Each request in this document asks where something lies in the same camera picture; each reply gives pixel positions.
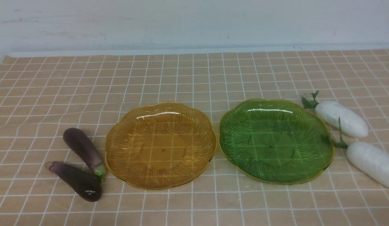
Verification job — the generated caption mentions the purple eggplant with green stem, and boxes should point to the purple eggplant with green stem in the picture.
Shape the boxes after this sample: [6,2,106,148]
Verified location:
[63,127,107,184]

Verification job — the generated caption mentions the dark purple eggplant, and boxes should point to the dark purple eggplant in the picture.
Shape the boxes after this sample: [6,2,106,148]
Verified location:
[45,161,102,202]

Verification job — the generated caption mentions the white radish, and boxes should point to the white radish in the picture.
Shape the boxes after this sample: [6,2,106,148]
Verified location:
[334,118,389,188]
[301,91,369,138]

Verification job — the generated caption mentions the amber ribbed plastic plate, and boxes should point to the amber ribbed plastic plate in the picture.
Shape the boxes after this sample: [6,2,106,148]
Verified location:
[104,102,217,191]

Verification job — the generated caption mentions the green ribbed plastic plate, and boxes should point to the green ribbed plastic plate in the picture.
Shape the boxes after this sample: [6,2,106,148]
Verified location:
[219,99,335,185]

